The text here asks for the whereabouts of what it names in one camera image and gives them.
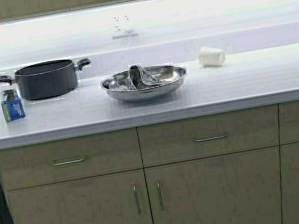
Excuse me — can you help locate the blue Ziploc box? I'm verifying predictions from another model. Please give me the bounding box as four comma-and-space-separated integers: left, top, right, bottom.
0, 89, 25, 122

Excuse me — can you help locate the grey patterned cloth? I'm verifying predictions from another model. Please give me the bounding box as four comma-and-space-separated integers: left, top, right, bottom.
108, 60, 167, 95

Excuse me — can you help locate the middle lower drawer front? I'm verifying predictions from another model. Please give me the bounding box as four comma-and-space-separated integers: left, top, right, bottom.
137, 105, 279, 166

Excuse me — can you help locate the black cooking pot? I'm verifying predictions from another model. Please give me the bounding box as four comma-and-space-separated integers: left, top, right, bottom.
0, 58, 91, 101

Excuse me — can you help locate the white paper cup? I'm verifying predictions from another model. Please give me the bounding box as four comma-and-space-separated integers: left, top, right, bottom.
198, 47, 226, 67

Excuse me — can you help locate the white wall outlet plate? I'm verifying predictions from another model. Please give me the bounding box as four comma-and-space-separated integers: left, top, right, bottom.
112, 13, 138, 40

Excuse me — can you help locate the stainless steel bowl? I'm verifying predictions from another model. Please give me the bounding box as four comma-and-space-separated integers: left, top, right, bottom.
100, 65, 188, 102

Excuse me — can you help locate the left lower drawer front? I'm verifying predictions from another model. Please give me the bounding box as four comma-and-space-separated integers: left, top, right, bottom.
0, 128, 142, 191

